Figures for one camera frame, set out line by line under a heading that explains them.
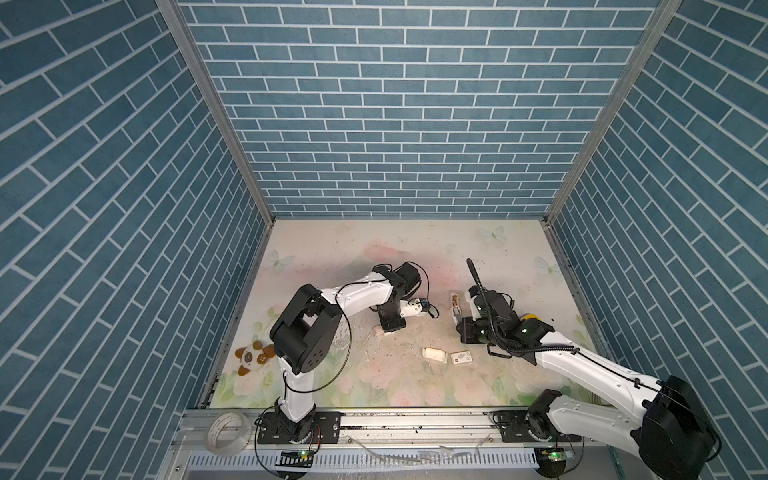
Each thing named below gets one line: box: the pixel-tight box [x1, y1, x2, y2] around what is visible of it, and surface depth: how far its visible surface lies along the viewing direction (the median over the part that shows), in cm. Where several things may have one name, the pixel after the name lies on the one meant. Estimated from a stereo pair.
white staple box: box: [450, 350, 473, 365], surface depth 86 cm
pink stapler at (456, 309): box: [451, 293, 462, 321], surface depth 95 cm
